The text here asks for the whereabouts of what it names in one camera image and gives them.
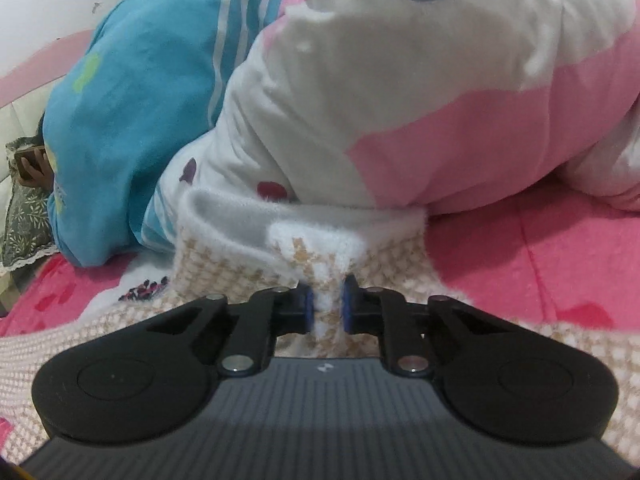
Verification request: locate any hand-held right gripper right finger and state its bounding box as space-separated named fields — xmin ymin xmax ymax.
xmin=342 ymin=274 xmax=511 ymax=376

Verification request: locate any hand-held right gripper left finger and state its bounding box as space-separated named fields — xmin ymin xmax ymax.
xmin=145 ymin=281 xmax=315 ymax=375

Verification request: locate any beige houndstooth coat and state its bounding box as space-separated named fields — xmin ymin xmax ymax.
xmin=0 ymin=187 xmax=640 ymax=466

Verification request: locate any pink floral bed blanket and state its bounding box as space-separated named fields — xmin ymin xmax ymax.
xmin=0 ymin=180 xmax=640 ymax=466

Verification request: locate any pink and white quilt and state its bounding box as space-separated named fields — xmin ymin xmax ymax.
xmin=142 ymin=0 xmax=640 ymax=256

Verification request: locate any green leaf-print pillow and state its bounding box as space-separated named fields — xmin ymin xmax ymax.
xmin=0 ymin=136 xmax=58 ymax=273

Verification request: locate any smartphone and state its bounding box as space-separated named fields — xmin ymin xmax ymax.
xmin=14 ymin=145 xmax=48 ymax=181

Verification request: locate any pink and white headboard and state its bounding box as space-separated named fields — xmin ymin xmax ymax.
xmin=0 ymin=30 xmax=96 ymax=201

